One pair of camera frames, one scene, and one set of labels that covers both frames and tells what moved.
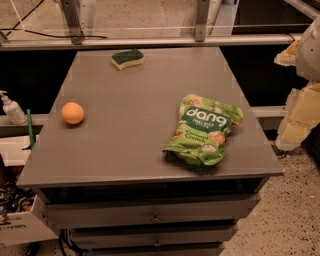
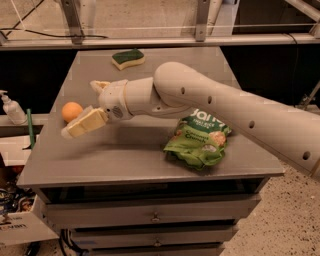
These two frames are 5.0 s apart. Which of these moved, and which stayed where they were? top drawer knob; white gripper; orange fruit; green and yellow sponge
Moved: white gripper
Stayed: green and yellow sponge; top drawer knob; orange fruit
